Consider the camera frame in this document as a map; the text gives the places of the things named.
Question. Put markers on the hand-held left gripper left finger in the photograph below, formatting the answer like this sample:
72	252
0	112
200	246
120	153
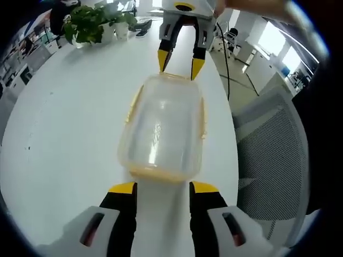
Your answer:
118	219

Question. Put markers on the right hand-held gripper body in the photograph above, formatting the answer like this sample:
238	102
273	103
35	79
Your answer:
187	6

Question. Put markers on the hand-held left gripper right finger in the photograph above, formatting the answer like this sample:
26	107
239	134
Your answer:
209	219

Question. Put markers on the clear box with yellow buckle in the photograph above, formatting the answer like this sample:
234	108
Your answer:
160	128

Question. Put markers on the black device on table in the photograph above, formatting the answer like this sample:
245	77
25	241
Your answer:
143	28

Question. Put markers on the black office chair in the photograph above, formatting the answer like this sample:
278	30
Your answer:
232	37

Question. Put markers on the white plant pot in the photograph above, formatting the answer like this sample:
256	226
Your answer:
122	31
108	33

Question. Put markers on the green leafy plant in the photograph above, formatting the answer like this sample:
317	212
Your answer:
88	24

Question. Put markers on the glass vase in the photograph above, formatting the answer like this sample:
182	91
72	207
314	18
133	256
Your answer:
81	44

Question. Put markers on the grey mesh office chair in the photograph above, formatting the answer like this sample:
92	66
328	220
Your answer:
273	160

